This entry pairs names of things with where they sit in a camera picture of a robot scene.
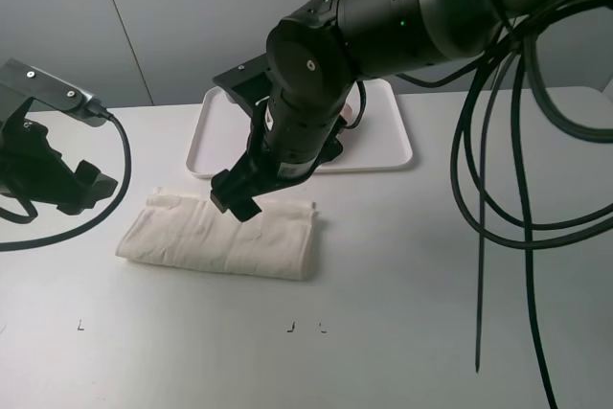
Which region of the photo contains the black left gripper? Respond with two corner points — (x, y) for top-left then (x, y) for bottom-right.
(1, 119), (118, 216)

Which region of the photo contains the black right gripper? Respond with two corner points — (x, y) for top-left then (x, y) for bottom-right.
(210, 81), (353, 222)

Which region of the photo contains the white towel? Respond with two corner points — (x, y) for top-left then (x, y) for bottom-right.
(115, 188), (316, 281)

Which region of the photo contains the pink towel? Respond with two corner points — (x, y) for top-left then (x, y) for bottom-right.
(338, 103), (353, 129)

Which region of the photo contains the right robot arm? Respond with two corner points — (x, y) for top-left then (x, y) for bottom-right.
(211, 0), (557, 221)

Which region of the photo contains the white plastic tray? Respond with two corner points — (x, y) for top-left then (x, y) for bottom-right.
(186, 79), (413, 179)

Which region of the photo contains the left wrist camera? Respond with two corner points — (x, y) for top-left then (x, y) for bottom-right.
(1, 58), (112, 127)

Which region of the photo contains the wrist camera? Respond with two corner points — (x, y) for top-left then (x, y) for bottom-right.
(213, 54), (272, 118)
(1, 58), (112, 127)

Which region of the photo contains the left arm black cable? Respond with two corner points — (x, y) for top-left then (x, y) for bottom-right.
(0, 102), (133, 253)

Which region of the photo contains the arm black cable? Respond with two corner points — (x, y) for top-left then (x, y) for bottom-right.
(0, 102), (133, 253)
(353, 0), (613, 409)

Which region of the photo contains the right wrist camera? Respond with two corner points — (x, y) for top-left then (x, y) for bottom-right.
(213, 54), (272, 118)

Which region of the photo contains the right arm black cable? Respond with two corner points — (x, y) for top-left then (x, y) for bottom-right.
(353, 0), (613, 409)

